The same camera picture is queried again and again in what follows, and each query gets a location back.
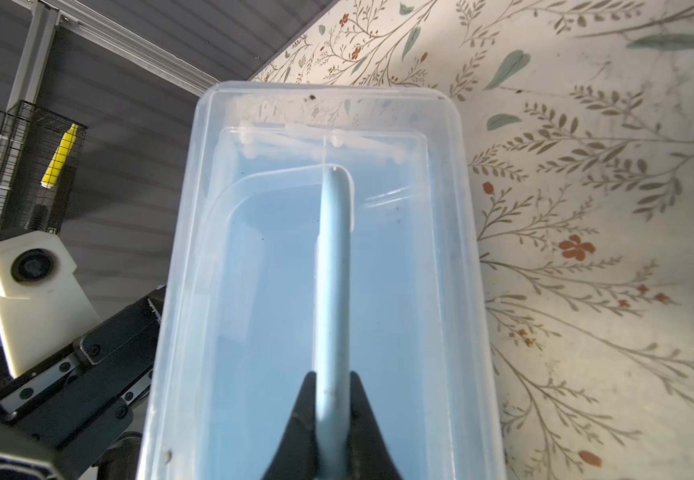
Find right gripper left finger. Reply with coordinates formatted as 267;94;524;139
263;372;319;480

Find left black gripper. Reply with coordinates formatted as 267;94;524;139
0;286;166;479

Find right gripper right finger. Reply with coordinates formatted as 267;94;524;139
348;371;402;480

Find blue plastic tool box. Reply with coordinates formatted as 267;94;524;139
139;81;506;479

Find yellow marker in black basket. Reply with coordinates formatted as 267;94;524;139
40;124;79;190

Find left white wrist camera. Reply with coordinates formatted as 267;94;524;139
0;228;102;378

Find black wire mesh basket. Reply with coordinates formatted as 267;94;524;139
0;100;88;234

